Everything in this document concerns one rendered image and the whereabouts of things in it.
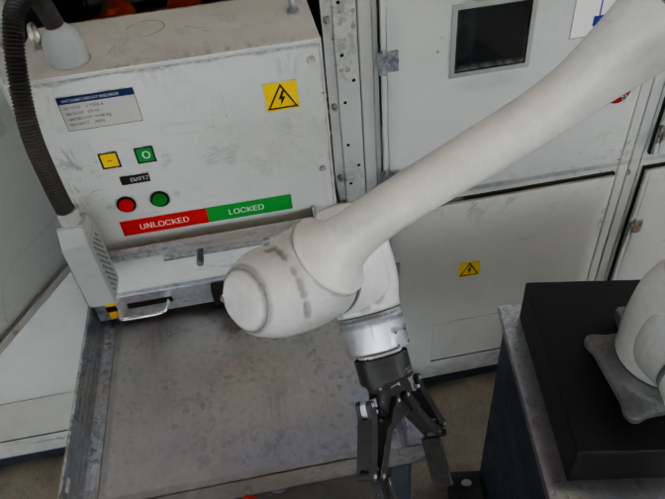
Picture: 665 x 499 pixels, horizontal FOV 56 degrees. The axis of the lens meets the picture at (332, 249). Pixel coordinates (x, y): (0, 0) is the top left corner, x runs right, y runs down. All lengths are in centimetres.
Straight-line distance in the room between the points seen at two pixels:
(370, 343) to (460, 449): 130
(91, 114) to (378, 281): 55
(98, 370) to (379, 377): 66
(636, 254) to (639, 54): 139
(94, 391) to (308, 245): 72
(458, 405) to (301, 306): 154
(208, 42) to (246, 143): 18
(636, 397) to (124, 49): 104
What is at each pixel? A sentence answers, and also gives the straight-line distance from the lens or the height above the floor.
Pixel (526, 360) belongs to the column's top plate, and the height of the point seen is 75.
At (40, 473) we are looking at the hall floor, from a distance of 233.
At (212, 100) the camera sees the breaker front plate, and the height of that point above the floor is 132.
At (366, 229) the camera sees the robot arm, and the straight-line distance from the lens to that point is 66.
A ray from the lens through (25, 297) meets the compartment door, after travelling 153.
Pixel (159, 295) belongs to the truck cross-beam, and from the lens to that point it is 133.
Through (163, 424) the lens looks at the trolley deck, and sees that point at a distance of 121.
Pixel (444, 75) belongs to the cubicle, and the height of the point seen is 116.
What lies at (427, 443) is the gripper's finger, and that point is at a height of 98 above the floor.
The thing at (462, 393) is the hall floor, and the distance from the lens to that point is 220.
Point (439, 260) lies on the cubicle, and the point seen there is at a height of 60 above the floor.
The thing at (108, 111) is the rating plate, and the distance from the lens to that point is 109.
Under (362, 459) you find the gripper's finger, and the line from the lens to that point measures 83.
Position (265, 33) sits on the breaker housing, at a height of 139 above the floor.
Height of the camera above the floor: 182
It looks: 43 degrees down
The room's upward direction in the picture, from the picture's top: 6 degrees counter-clockwise
